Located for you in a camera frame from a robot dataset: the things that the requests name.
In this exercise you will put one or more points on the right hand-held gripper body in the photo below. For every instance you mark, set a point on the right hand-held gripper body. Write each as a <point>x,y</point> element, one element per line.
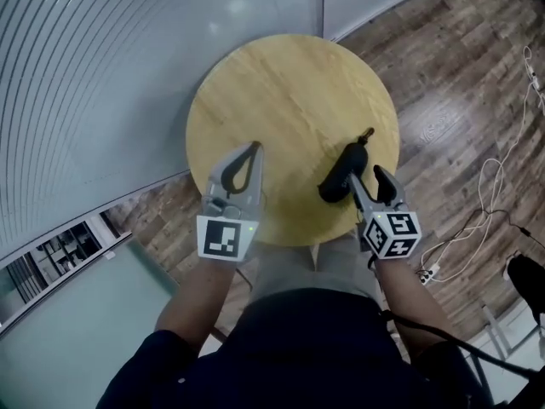
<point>389,234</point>

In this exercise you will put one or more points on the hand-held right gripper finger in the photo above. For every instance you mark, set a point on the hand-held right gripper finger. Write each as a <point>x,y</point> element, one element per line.
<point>389,188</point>
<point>362,196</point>

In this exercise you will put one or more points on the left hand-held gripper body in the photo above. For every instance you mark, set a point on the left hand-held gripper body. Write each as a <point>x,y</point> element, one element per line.
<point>221,237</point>

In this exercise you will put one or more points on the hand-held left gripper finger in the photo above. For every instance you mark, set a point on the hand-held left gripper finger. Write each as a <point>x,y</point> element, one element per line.
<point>256,173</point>
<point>216,176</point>

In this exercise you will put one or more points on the black glasses case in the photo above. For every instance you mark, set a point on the black glasses case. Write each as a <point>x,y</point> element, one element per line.
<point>345,173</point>

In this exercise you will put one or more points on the person's left forearm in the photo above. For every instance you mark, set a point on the person's left forearm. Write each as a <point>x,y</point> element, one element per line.
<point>200,296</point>

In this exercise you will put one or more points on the person's right forearm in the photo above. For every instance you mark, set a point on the person's right forearm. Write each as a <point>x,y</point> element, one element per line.
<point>409,301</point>

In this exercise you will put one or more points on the white power strip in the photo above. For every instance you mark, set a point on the white power strip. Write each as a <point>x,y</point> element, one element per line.
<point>430,272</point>

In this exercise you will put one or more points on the round wooden table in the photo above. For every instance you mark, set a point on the round wooden table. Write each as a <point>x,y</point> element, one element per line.
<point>281,109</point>

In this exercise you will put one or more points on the person's grey trousers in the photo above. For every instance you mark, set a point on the person's grey trousers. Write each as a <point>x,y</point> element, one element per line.
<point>289,271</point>

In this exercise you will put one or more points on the person's dark shirt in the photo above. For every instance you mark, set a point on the person's dark shirt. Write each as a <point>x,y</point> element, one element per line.
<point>306,356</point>

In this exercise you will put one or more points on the shelf behind glass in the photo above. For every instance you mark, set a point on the shelf behind glass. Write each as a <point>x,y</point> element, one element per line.
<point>64,249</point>

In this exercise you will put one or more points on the metal frame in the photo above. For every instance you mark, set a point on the metal frame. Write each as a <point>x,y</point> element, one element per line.
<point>496,328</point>

